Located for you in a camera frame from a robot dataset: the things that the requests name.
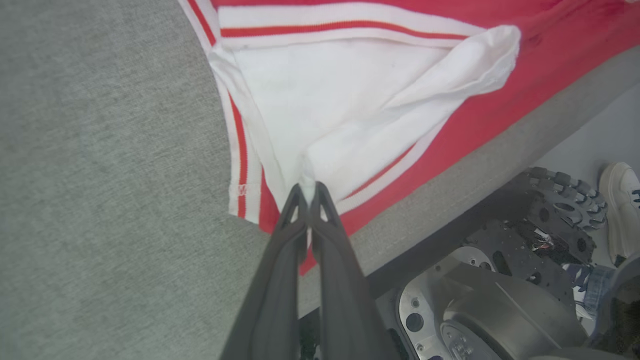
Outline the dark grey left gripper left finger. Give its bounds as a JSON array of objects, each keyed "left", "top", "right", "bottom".
[{"left": 219, "top": 183, "right": 309, "bottom": 360}]

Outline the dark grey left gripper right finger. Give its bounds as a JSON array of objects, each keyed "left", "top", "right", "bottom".
[{"left": 309, "top": 181, "right": 402, "bottom": 360}]

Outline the red and white basketball jersey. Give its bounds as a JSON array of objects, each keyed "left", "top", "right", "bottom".
[{"left": 177, "top": 0, "right": 640, "bottom": 277}]

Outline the grey robot waist column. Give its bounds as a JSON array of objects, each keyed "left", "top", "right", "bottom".
[{"left": 442, "top": 262, "right": 590, "bottom": 360}]

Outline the grey fabric sofa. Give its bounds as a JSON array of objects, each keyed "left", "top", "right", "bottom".
[{"left": 0, "top": 0, "right": 640, "bottom": 360}]

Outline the black mecanum wheel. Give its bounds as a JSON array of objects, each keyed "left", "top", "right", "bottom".
[{"left": 524, "top": 166, "right": 609, "bottom": 262}]

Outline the blue jeans leg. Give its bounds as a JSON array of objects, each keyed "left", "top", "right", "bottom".
[{"left": 564, "top": 262, "right": 617, "bottom": 322}]

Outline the white sneaker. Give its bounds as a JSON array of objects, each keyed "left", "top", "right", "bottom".
[{"left": 598, "top": 161, "right": 640, "bottom": 267}]

